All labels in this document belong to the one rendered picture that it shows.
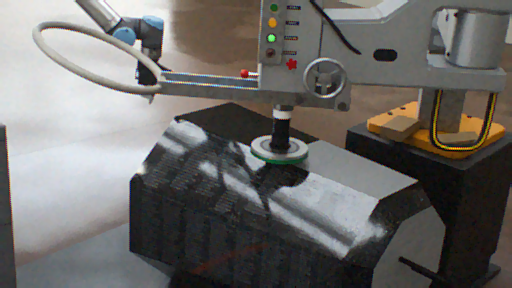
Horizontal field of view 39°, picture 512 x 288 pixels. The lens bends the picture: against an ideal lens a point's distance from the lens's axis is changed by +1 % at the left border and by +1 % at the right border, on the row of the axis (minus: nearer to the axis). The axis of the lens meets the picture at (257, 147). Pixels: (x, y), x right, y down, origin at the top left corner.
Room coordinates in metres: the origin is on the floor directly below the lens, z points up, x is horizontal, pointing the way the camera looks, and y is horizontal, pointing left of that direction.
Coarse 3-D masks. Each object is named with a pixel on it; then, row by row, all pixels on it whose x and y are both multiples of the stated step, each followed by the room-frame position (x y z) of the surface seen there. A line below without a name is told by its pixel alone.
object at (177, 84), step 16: (160, 80) 2.39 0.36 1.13; (176, 80) 2.50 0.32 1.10; (192, 80) 2.50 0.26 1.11; (208, 80) 2.51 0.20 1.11; (224, 80) 2.51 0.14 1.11; (240, 80) 2.51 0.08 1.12; (256, 80) 2.51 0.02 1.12; (192, 96) 2.39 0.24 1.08; (208, 96) 2.40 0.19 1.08; (224, 96) 2.40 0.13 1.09; (240, 96) 2.40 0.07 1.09; (256, 96) 2.40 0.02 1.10; (272, 96) 2.41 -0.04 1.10; (288, 96) 2.41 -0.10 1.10; (304, 96) 2.41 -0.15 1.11
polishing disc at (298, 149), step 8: (264, 136) 2.55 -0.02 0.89; (256, 144) 2.47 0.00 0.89; (264, 144) 2.47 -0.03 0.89; (296, 144) 2.50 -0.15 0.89; (304, 144) 2.50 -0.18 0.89; (256, 152) 2.41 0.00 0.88; (264, 152) 2.40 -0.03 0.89; (272, 152) 2.40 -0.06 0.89; (280, 152) 2.41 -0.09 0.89; (288, 152) 2.41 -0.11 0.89; (296, 152) 2.42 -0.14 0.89; (304, 152) 2.42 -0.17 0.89
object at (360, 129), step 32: (352, 128) 3.11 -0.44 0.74; (384, 160) 2.97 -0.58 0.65; (416, 160) 2.87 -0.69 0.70; (448, 160) 2.81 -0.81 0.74; (480, 160) 2.84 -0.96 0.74; (448, 192) 2.76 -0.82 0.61; (480, 192) 2.90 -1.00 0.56; (448, 224) 2.74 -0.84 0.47; (480, 224) 2.96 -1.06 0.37; (448, 256) 2.73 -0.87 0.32; (480, 256) 3.02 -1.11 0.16
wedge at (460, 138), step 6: (462, 132) 2.95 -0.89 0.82; (468, 132) 2.94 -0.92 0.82; (474, 132) 2.93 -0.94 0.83; (438, 138) 2.91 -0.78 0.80; (444, 138) 2.90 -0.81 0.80; (450, 138) 2.89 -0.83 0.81; (456, 138) 2.89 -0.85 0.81; (462, 138) 2.88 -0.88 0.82; (468, 138) 2.87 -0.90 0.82; (474, 138) 2.87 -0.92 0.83; (456, 144) 2.86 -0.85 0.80; (462, 144) 2.86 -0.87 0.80
